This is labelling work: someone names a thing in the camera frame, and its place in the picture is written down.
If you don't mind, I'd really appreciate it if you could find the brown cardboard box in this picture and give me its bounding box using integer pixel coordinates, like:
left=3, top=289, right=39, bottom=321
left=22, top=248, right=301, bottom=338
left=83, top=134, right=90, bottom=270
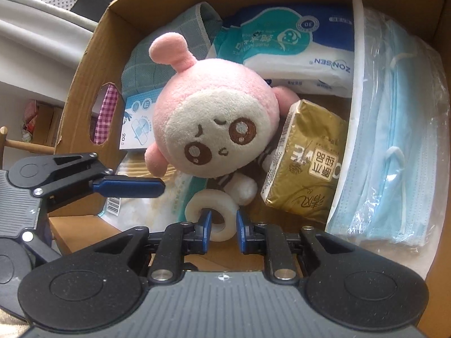
left=47, top=0, right=451, bottom=338

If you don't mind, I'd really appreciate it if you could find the teal white wet wipes pack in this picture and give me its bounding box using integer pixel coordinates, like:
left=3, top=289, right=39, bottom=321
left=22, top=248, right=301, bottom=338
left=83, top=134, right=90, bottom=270
left=208, top=4, right=354, bottom=99

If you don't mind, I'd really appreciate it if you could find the gold tissue paper pack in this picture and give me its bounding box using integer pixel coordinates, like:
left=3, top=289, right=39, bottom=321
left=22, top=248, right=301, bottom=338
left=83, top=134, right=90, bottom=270
left=261, top=99, right=348, bottom=224

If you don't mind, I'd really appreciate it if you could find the pink plush doll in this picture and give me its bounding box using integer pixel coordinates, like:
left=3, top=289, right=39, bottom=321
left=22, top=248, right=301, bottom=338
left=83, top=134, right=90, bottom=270
left=143, top=31, right=300, bottom=207

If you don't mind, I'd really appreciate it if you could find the clear cotton pads bag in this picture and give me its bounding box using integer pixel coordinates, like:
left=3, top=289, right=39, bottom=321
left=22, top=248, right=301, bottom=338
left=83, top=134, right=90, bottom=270
left=99, top=166, right=207, bottom=232

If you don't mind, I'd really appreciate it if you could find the green checkered folded towel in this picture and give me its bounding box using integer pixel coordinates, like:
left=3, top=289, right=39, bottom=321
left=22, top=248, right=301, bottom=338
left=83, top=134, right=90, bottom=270
left=121, top=2, right=222, bottom=98

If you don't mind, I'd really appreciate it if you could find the pink checkered cloth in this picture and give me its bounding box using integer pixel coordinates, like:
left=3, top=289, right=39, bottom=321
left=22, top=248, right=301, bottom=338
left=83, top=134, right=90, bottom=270
left=92, top=83, right=120, bottom=145

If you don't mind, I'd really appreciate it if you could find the white curtain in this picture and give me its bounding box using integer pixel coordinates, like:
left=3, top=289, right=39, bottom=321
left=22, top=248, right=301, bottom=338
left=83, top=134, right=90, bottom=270
left=1, top=0, right=97, bottom=104

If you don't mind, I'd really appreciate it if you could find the white tape roll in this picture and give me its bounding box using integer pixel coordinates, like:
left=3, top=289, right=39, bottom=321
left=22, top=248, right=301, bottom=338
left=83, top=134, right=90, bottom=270
left=185, top=189, right=239, bottom=242

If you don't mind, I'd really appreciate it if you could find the blue white glove packet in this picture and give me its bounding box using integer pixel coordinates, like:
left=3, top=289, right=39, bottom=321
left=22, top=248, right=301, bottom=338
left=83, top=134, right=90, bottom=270
left=119, top=88, right=162, bottom=150

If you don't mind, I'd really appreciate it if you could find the blue face masks plastic pack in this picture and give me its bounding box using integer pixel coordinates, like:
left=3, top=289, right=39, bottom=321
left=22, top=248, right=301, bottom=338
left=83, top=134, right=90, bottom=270
left=326, top=0, right=451, bottom=247

